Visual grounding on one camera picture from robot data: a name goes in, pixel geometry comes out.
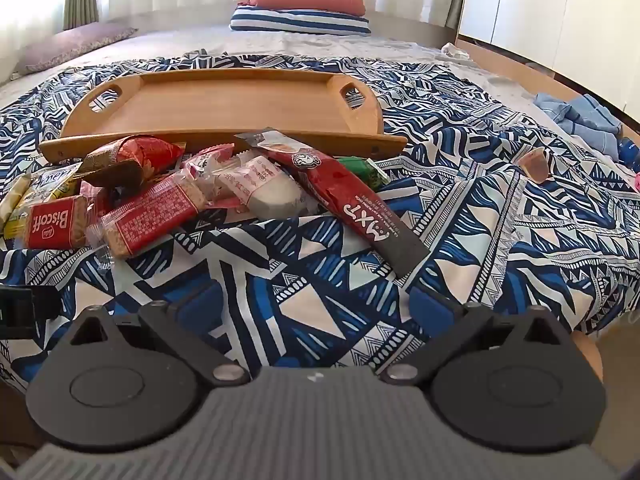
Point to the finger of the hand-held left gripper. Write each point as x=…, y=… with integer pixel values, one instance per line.
x=17, y=322

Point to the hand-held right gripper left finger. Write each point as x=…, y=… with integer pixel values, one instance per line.
x=200, y=305

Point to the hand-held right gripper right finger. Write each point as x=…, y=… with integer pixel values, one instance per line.
x=431, y=307

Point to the red label cracker packet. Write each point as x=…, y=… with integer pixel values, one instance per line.
x=145, y=215

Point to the red biscuit packet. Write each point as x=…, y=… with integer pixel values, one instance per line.
x=52, y=222

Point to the clear packet with white cake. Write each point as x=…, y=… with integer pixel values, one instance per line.
x=275, y=200

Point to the small beige biscuit packet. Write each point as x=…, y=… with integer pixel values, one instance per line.
x=15, y=192

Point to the long red black stick packet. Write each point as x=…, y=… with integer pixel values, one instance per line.
x=350, y=200

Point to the yellow snack packet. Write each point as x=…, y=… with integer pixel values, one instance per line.
x=55, y=191

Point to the green snack packet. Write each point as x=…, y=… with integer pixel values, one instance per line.
x=365, y=170

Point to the large red gold cake packet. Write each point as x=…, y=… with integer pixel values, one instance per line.
x=145, y=152

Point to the blue white patterned blanket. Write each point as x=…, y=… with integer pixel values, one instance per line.
x=500, y=220

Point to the small red candy packet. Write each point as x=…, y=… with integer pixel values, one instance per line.
x=97, y=200

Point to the brown jelly cup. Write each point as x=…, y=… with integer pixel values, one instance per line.
x=534, y=167

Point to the light blue clothes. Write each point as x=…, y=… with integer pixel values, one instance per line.
x=585, y=120

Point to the dark blue cloth item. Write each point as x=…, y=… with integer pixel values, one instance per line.
x=631, y=150

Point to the crumpled white cloth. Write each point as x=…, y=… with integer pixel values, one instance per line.
x=457, y=50

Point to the bed with grey sheet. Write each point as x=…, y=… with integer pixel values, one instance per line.
x=350, y=42

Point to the purple pillow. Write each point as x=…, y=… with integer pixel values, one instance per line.
x=75, y=45

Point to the blue white striped pillow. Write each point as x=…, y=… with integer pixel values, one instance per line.
x=300, y=21

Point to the white wardrobe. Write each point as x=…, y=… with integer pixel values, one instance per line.
x=550, y=10

